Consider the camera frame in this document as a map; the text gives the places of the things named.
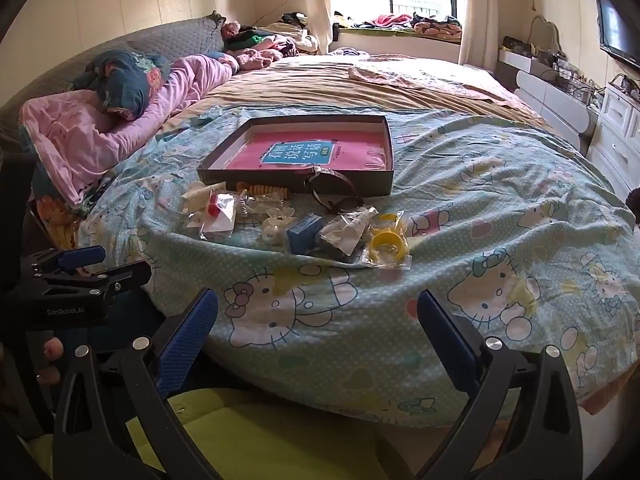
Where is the orange spiral hair tie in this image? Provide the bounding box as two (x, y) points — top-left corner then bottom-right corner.
(236, 181), (291, 201)

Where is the cream curtain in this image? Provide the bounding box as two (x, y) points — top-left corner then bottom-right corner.
(457, 0), (501, 68)
(292, 0), (341, 56)

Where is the clear bag with white item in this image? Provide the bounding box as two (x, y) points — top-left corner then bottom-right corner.
(320, 205), (378, 262)

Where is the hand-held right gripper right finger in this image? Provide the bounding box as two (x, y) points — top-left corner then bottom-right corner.
(416, 289), (583, 480)

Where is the wall television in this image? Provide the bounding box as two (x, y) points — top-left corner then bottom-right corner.
(595, 0), (640, 68)

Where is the clothes pile on windowsill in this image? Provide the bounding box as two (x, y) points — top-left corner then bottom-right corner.
(332, 10), (463, 38)

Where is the maroon strap wristwatch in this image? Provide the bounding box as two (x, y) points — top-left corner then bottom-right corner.
(304, 165), (366, 213)

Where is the cream hair claw clip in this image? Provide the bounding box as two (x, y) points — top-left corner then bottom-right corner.
(181, 181), (226, 216)

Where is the small blue box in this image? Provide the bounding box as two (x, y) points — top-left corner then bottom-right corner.
(286, 212), (325, 256)

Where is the pink book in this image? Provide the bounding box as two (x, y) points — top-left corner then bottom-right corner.
(227, 132), (391, 172)

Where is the pink quilt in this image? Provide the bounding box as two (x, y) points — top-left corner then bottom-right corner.
(19, 52), (241, 206)

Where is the heart-shaped mirror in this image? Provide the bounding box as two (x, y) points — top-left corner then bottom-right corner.
(530, 15), (563, 53)

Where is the person's left hand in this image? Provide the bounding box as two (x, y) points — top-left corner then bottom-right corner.
(36, 335), (67, 387)

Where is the clothes pile by headboard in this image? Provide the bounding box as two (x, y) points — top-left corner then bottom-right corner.
(220, 10), (321, 68)

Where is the translucent flower hair claw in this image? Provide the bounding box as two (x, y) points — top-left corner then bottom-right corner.
(261, 205), (293, 245)

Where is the orange floral cloth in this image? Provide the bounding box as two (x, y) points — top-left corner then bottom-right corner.
(30, 192), (88, 251)

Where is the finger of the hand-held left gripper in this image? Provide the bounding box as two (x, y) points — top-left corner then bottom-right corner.
(27, 260), (152, 307)
(20, 246), (107, 280)

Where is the grey cardboard box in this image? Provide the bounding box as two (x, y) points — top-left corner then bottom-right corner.
(196, 115), (396, 197)

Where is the tan bedspread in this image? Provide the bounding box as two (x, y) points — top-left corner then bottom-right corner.
(155, 54), (551, 133)

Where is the blue floral pillow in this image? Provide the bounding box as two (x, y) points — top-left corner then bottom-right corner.
(70, 50), (173, 121)

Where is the white vanity dresser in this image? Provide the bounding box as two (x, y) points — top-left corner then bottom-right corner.
(495, 45), (601, 156)

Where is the clear bag with red bead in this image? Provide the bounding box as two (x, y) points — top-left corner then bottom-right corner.
(200, 192), (237, 240)

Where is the clear bag of hair ties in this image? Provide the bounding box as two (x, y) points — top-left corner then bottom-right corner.
(235, 192), (292, 218)

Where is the white drawer cabinet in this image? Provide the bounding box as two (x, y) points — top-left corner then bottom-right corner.
(585, 82), (640, 196)

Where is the grey quilted headboard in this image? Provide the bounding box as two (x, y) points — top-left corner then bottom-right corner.
(0, 16), (226, 126)

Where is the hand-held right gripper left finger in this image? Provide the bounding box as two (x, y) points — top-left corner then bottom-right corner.
(52, 287), (221, 480)

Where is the yellow-green garment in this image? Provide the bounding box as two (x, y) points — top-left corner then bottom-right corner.
(25, 387), (401, 480)

